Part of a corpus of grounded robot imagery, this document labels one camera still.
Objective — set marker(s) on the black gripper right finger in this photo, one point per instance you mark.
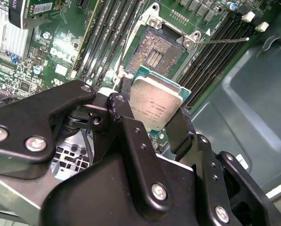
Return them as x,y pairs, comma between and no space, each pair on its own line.
180,136

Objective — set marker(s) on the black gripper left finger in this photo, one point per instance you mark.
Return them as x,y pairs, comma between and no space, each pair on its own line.
25,122

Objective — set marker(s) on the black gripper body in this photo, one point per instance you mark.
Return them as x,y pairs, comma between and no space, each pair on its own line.
95,200

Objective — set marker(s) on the silver CPU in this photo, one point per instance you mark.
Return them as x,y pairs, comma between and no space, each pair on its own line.
154,103

